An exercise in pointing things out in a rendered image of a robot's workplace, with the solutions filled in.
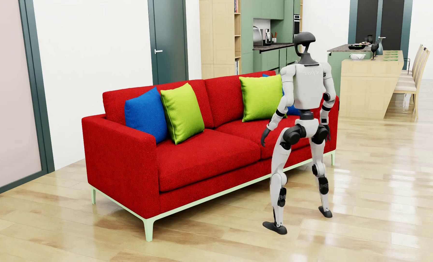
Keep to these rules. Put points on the dark robot hand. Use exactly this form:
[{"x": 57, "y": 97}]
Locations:
[
  {"x": 327, "y": 130},
  {"x": 265, "y": 136}
]

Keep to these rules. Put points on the red two-seat sofa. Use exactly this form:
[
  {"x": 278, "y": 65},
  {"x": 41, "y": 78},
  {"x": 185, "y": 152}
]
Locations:
[{"x": 202, "y": 156}]

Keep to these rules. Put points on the white left robot leg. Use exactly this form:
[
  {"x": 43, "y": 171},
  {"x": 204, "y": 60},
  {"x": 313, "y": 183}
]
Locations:
[{"x": 279, "y": 160}]

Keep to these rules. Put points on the white robot leg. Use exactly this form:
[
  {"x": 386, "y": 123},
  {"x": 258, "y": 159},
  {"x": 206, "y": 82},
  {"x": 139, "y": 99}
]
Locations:
[
  {"x": 320, "y": 163},
  {"x": 279, "y": 160}
]

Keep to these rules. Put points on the white right robot leg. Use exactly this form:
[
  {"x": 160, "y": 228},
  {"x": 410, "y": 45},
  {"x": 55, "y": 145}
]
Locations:
[{"x": 320, "y": 163}]

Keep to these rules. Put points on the blue throw pillow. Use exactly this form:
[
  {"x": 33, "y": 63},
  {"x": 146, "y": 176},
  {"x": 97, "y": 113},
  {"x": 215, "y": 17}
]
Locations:
[
  {"x": 145, "y": 112},
  {"x": 293, "y": 110}
]

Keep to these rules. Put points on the lime green throw pillow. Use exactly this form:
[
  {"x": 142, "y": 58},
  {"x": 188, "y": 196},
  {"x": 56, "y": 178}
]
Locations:
[
  {"x": 260, "y": 96},
  {"x": 182, "y": 112}
]

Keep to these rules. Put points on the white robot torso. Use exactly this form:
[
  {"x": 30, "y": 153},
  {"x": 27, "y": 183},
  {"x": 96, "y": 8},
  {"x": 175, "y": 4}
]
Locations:
[{"x": 308, "y": 87}]

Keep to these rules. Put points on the light wood bar counter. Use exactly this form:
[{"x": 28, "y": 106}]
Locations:
[{"x": 365, "y": 87}]

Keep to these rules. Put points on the green island with dark top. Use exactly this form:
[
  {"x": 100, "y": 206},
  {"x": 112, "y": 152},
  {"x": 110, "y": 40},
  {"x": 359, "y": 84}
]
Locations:
[{"x": 335, "y": 69}]

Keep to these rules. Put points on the green kitchen cabinets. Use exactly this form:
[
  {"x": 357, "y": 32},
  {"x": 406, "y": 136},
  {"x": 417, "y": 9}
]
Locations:
[{"x": 271, "y": 58}]

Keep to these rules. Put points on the white bowl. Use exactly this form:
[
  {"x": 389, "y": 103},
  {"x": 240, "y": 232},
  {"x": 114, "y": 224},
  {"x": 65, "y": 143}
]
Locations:
[{"x": 357, "y": 56}]

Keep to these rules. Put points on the black dish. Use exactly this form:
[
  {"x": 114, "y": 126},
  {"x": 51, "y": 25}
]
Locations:
[{"x": 356, "y": 46}]

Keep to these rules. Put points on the beige dining chair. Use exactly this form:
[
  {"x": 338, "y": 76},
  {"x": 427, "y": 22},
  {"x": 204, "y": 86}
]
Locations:
[
  {"x": 416, "y": 58},
  {"x": 405, "y": 87},
  {"x": 421, "y": 62}
]

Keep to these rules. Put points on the black robot head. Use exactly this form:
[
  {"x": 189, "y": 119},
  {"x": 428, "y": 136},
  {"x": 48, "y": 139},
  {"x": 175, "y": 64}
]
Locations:
[{"x": 304, "y": 38}]

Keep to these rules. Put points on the dark wine glass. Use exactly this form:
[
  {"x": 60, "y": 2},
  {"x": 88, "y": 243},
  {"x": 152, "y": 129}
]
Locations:
[{"x": 374, "y": 47}]

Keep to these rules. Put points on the grey jug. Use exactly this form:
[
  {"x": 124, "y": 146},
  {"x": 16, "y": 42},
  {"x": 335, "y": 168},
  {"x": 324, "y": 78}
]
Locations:
[{"x": 380, "y": 47}]

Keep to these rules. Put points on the silver kitchen faucet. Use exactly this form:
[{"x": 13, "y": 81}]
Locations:
[{"x": 259, "y": 34}]

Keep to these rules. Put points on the tall light wood cabinet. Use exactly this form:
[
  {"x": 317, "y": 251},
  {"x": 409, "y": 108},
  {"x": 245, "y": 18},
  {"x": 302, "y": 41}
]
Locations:
[{"x": 216, "y": 36}]

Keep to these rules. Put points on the dark framed tall window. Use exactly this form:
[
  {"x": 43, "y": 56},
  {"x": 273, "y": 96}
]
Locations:
[{"x": 391, "y": 22}]

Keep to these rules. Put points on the dark green interior door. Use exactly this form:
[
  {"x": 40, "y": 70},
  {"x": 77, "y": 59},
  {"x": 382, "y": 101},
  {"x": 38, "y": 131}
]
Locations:
[{"x": 170, "y": 29}]

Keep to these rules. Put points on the dark green framed glass door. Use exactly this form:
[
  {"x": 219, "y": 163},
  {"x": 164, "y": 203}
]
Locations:
[{"x": 38, "y": 109}]

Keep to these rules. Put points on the built-in wall oven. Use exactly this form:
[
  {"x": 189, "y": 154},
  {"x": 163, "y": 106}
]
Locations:
[{"x": 296, "y": 23}]

